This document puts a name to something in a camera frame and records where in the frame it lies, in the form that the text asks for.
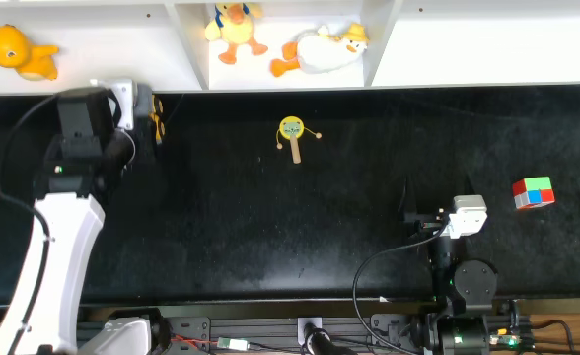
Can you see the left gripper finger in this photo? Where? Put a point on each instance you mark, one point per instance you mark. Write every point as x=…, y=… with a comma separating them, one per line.
x=143, y=123

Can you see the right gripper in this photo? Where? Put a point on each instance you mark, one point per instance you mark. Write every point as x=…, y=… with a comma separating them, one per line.
x=423, y=222

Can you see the grey and yellow toy truck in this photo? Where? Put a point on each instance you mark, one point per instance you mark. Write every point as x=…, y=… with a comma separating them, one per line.
x=158, y=123

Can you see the yellow rubber duck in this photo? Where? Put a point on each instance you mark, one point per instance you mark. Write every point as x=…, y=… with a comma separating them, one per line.
x=21, y=54

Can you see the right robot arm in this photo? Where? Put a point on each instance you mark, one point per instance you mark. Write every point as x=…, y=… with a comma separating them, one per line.
x=472, y=283

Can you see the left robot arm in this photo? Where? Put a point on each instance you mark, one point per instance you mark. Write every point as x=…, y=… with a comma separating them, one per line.
x=63, y=246

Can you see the many-coloured puzzle cube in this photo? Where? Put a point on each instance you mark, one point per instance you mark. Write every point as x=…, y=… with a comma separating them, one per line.
x=533, y=192

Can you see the yellow plush duck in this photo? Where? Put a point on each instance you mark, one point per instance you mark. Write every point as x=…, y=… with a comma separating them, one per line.
x=236, y=28

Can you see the white shelf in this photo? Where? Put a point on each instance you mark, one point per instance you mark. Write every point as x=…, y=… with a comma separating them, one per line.
x=418, y=54

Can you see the yellow rattle drum toy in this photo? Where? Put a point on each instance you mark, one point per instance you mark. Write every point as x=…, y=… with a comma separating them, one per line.
x=291, y=129

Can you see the white plush duck with hat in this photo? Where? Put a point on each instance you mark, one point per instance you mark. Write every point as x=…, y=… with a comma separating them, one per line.
x=327, y=51

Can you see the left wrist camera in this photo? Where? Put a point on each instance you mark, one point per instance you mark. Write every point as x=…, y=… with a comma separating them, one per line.
x=123, y=101

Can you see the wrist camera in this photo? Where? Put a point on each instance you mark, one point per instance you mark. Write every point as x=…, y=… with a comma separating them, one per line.
x=123, y=101
x=466, y=216

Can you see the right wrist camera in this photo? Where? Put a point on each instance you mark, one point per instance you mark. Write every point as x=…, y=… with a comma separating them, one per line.
x=466, y=216

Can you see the mounting rail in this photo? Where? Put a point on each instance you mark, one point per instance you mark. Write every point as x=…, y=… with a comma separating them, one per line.
x=270, y=335

